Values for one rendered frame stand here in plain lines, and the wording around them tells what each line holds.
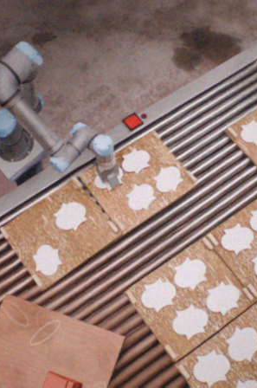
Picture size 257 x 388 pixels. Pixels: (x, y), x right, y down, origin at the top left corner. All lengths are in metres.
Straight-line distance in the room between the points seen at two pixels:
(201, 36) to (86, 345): 2.78
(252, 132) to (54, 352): 1.33
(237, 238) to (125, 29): 2.39
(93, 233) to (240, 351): 0.78
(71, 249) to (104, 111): 1.65
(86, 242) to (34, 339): 0.47
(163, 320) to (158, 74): 2.20
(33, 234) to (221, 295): 0.84
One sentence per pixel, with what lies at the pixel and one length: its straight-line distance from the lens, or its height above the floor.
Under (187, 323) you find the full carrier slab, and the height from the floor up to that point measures 0.95.
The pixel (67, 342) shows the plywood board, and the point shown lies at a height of 1.04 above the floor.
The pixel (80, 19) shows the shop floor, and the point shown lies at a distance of 4.15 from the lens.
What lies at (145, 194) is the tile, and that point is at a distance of 2.14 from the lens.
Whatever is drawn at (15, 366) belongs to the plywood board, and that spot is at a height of 1.04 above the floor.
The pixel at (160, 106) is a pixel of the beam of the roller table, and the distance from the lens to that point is 2.42.
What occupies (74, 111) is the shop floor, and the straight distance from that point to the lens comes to 3.56.
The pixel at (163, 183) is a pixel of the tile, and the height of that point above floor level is 0.95.
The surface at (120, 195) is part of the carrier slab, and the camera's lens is 2.15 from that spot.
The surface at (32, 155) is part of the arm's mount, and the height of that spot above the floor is 0.89.
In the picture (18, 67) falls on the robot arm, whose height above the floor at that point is 1.51.
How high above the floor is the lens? 2.88
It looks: 65 degrees down
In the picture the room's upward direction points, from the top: 5 degrees counter-clockwise
